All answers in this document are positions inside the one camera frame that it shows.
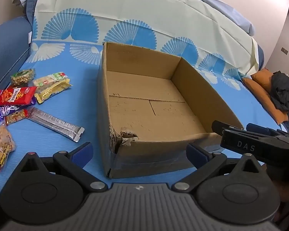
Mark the purple snack packet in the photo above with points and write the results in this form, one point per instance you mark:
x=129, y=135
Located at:
x=7, y=110

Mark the brown cardboard box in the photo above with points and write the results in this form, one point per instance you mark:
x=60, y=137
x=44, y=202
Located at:
x=147, y=105

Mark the white and green snack packet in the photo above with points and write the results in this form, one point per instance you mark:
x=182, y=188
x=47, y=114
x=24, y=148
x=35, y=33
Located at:
x=51, y=79

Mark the black garment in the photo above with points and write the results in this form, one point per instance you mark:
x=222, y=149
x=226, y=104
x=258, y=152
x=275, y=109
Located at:
x=283, y=91

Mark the green peanut snack packet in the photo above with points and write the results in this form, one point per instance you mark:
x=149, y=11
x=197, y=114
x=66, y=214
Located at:
x=23, y=76

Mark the light blue quilt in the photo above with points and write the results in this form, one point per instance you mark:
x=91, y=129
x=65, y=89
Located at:
x=221, y=7

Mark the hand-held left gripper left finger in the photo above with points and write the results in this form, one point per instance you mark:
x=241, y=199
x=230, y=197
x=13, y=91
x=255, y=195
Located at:
x=83, y=150

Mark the red-ended nut bar packet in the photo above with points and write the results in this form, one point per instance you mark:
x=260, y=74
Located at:
x=15, y=116

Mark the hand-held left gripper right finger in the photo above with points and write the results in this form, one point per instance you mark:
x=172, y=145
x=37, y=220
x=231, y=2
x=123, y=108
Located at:
x=195, y=154

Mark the large red snack packet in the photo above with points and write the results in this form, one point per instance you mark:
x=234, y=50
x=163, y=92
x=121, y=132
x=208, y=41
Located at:
x=13, y=96

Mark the clear cracker packet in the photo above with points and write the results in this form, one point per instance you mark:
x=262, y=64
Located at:
x=1, y=144

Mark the long silver snack bar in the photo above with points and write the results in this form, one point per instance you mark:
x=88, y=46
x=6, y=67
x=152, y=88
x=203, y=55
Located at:
x=55, y=124

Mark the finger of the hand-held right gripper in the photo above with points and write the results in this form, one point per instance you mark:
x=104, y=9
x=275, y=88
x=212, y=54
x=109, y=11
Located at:
x=255, y=144
x=262, y=128

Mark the wall switch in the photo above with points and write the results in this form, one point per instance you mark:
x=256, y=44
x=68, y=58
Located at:
x=284, y=50

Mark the orange pillow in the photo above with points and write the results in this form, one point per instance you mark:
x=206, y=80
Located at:
x=260, y=86

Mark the gold snack packet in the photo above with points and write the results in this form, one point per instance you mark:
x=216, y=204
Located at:
x=51, y=92

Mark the blue fan-print bed sheet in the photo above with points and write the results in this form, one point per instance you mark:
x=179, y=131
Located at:
x=69, y=115

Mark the blue denim cushion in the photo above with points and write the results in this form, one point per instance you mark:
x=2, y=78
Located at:
x=7, y=48

